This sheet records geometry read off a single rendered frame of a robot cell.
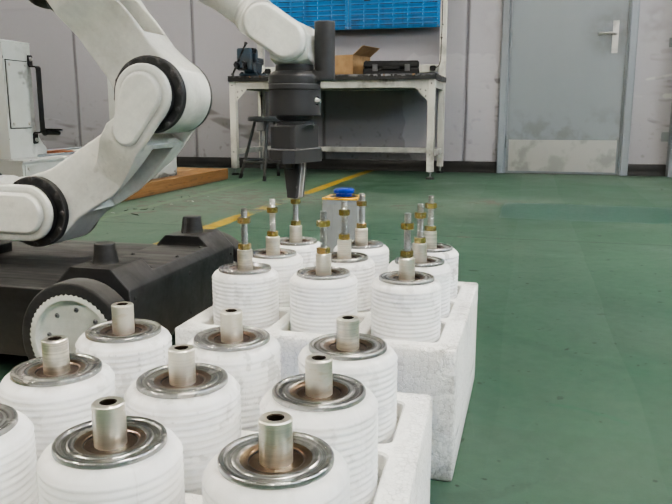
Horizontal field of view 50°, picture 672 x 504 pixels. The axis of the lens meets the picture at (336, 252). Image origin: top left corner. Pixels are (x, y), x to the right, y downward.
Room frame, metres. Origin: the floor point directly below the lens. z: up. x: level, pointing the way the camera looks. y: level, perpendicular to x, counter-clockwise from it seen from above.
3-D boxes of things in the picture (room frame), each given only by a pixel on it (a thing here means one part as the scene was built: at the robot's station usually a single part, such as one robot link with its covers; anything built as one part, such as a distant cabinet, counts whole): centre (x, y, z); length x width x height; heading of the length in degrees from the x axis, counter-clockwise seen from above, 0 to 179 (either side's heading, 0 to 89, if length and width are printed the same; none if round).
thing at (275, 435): (0.43, 0.04, 0.26); 0.02 x 0.02 x 0.03
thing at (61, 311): (1.18, 0.44, 0.10); 0.20 x 0.05 x 0.20; 75
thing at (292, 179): (1.24, 0.08, 0.36); 0.03 x 0.02 x 0.06; 62
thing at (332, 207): (1.40, -0.02, 0.16); 0.07 x 0.07 x 0.31; 75
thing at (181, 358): (0.57, 0.13, 0.26); 0.02 x 0.02 x 0.03
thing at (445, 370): (1.10, -0.01, 0.09); 0.39 x 0.39 x 0.18; 75
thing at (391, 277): (0.96, -0.10, 0.25); 0.08 x 0.08 x 0.01
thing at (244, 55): (5.67, 0.67, 0.87); 0.41 x 0.17 x 0.25; 165
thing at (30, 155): (4.08, 1.49, 0.45); 1.51 x 0.57 x 0.74; 165
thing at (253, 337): (0.69, 0.10, 0.25); 0.08 x 0.08 x 0.01
